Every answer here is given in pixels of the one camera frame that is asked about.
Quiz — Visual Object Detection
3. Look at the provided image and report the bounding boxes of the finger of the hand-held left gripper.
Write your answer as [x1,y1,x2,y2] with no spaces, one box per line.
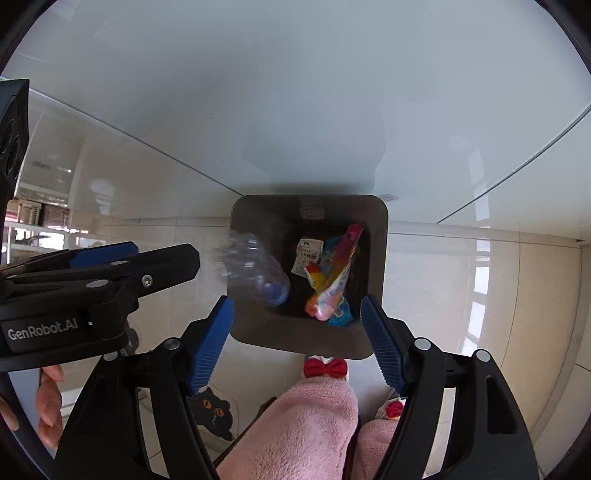
[0,244,201,311]
[0,241,139,278]

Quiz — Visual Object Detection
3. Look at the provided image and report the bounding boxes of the black cat sticker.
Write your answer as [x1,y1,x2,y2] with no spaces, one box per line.
[187,387,234,441]

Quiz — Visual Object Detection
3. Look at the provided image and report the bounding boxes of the black square trash bin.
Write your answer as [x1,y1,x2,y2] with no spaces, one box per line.
[226,194,391,361]

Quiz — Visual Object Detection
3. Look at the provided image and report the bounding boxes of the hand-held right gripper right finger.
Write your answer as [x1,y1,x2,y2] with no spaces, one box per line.
[360,294,541,480]

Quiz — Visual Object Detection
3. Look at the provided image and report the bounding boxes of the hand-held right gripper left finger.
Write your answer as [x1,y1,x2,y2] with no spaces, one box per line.
[51,295,236,480]

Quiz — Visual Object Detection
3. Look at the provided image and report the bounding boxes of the white slipper with red bow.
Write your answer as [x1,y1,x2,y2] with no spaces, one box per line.
[302,355,349,383]
[376,387,408,422]

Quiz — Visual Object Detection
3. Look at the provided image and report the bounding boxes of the pink fluffy slippers red bows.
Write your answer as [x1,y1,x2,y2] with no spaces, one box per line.
[216,381,360,480]

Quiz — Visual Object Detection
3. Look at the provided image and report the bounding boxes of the person's left hand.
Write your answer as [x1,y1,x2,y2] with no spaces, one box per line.
[0,364,65,450]

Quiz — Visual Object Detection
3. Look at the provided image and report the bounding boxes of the white paper label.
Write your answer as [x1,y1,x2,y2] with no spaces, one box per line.
[292,239,322,278]

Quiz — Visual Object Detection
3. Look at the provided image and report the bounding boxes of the pink orange snack wrapper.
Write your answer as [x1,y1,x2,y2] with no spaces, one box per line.
[304,224,365,321]

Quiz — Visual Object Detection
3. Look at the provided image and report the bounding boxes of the clear plastic bottle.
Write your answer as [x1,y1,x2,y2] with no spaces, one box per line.
[210,231,291,308]

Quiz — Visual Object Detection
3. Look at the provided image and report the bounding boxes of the person's right leg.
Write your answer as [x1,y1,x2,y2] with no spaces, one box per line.
[355,418,402,480]

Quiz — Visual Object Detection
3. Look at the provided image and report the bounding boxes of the blue snack wrapper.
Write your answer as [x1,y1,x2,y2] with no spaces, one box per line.
[328,298,354,328]

